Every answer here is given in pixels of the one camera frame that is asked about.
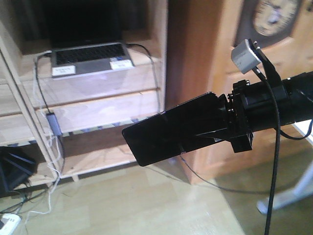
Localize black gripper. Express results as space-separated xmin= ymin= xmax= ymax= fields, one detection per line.
xmin=194 ymin=80 xmax=293 ymax=153

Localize black foldable smartphone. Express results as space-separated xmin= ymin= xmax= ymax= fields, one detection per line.
xmin=122 ymin=93 xmax=228 ymax=166

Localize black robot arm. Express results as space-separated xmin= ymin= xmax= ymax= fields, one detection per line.
xmin=199 ymin=72 xmax=313 ymax=153

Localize wooden shelf unit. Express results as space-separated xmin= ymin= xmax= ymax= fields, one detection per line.
xmin=0 ymin=0 xmax=168 ymax=187

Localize grey open laptop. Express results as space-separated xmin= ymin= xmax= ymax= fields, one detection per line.
xmin=42 ymin=0 xmax=134 ymax=79

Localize grey usb hub adapter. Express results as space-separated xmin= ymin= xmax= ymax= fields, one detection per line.
xmin=46 ymin=113 xmax=62 ymax=136

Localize black stand on shelf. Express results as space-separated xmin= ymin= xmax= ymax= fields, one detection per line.
xmin=0 ymin=146 xmax=37 ymax=197

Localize white power strip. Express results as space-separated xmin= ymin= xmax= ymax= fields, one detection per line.
xmin=0 ymin=213 xmax=22 ymax=235

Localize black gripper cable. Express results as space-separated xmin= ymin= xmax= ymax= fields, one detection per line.
xmin=253 ymin=66 xmax=313 ymax=235

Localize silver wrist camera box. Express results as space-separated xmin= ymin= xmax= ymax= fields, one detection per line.
xmin=231 ymin=39 xmax=261 ymax=74

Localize round wall clock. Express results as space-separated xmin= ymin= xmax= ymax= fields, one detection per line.
xmin=234 ymin=0 xmax=302 ymax=48

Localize white laptop cable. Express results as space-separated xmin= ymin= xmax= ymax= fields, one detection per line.
xmin=24 ymin=50 xmax=66 ymax=226

